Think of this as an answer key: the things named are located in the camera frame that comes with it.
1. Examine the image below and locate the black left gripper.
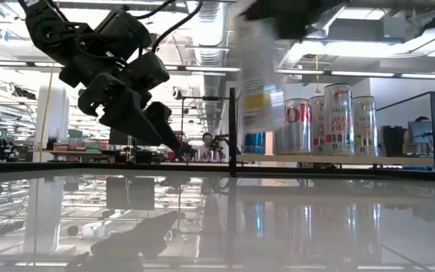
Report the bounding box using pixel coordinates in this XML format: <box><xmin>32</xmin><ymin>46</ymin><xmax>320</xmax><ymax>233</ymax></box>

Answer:
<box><xmin>76</xmin><ymin>70</ymin><xmax>198</xmax><ymax>158</ymax></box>

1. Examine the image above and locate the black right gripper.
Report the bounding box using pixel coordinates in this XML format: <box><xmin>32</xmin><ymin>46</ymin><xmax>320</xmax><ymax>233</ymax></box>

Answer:
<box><xmin>241</xmin><ymin>0</ymin><xmax>350</xmax><ymax>41</ymax></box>

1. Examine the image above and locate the tall white Celsius can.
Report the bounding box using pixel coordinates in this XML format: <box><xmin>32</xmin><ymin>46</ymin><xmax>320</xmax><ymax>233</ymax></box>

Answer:
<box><xmin>352</xmin><ymin>95</ymin><xmax>379</xmax><ymax>157</ymax></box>
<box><xmin>310</xmin><ymin>94</ymin><xmax>326</xmax><ymax>155</ymax></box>
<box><xmin>236</xmin><ymin>0</ymin><xmax>286</xmax><ymax>133</ymax></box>
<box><xmin>323</xmin><ymin>82</ymin><xmax>355</xmax><ymax>156</ymax></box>

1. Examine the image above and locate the blue silver beverage can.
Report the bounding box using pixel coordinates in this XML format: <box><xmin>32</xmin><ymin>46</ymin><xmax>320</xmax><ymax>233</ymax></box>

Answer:
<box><xmin>242</xmin><ymin>131</ymin><xmax>267</xmax><ymax>155</ymax></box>

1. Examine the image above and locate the silver red Diet Coke can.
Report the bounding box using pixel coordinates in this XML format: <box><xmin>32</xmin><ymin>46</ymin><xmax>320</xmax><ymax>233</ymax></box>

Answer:
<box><xmin>284</xmin><ymin>97</ymin><xmax>313</xmax><ymax>155</ymax></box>

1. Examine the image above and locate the background wooden desk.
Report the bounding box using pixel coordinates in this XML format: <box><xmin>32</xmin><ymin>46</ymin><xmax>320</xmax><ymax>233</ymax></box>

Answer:
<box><xmin>32</xmin><ymin>149</ymin><xmax>107</xmax><ymax>163</ymax></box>

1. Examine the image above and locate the long ceiling light strip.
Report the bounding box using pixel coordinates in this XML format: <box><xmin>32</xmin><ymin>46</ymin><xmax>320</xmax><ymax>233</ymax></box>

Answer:
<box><xmin>185</xmin><ymin>66</ymin><xmax>241</xmax><ymax>73</ymax></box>
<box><xmin>330</xmin><ymin>70</ymin><xmax>402</xmax><ymax>79</ymax></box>

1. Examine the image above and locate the black bin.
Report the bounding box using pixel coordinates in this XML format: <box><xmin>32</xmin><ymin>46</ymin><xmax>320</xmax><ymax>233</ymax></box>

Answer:
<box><xmin>381</xmin><ymin>125</ymin><xmax>407</xmax><ymax>156</ymax></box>

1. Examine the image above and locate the grey computer monitor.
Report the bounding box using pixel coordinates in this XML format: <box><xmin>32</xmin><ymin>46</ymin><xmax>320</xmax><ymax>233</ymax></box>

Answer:
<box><xmin>408</xmin><ymin>120</ymin><xmax>435</xmax><ymax>147</ymax></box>

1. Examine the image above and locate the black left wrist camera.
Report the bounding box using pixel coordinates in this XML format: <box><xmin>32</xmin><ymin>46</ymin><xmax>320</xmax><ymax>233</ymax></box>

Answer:
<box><xmin>126</xmin><ymin>51</ymin><xmax>171</xmax><ymax>92</ymax></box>

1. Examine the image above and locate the black aluminium table frame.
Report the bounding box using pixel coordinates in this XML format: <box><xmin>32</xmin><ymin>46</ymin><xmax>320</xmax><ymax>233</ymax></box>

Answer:
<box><xmin>0</xmin><ymin>160</ymin><xmax>435</xmax><ymax>183</ymax></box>

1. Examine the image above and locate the black metal shelf frame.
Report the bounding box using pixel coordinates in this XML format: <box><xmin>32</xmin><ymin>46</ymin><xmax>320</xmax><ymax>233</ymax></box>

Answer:
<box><xmin>227</xmin><ymin>87</ymin><xmax>435</xmax><ymax>178</ymax></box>

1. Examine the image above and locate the silver ventilation duct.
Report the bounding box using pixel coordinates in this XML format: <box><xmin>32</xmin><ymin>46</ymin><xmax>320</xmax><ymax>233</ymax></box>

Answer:
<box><xmin>187</xmin><ymin>0</ymin><xmax>236</xmax><ymax>125</ymax></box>

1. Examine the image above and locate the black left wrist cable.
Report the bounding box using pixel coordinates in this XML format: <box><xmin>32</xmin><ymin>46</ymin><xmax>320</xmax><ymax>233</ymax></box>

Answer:
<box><xmin>151</xmin><ymin>0</ymin><xmax>204</xmax><ymax>53</ymax></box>

